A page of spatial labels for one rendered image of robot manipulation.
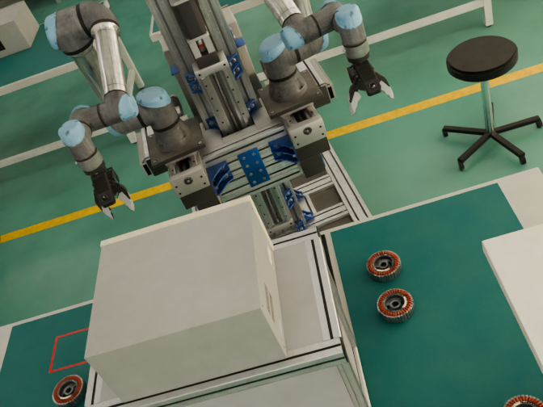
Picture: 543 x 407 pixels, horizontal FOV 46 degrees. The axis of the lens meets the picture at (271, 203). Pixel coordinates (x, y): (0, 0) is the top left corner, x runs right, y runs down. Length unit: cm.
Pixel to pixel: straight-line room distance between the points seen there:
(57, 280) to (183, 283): 253
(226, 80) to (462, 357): 137
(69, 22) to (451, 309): 153
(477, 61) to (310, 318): 202
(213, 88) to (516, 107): 197
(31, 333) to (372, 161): 210
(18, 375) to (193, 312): 117
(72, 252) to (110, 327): 261
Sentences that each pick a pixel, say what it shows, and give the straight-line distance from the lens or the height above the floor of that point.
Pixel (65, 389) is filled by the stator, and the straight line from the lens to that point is 235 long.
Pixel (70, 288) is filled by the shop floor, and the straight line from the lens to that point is 396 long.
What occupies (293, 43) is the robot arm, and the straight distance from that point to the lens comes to 204.
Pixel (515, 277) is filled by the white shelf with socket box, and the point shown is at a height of 121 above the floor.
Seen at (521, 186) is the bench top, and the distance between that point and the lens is 238.
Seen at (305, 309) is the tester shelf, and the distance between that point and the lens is 167.
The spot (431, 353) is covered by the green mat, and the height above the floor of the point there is 75.
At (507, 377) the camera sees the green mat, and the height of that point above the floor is 75.
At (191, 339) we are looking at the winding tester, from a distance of 152.
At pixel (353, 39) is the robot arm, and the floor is 142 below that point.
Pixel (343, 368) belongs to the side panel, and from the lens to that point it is 164.
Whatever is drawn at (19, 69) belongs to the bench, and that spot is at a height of 75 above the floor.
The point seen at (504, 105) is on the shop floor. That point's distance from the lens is 400.
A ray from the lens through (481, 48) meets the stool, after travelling 347.
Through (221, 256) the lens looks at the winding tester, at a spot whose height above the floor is 132.
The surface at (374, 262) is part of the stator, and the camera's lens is 217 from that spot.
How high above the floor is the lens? 238
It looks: 40 degrees down
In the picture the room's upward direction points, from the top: 23 degrees counter-clockwise
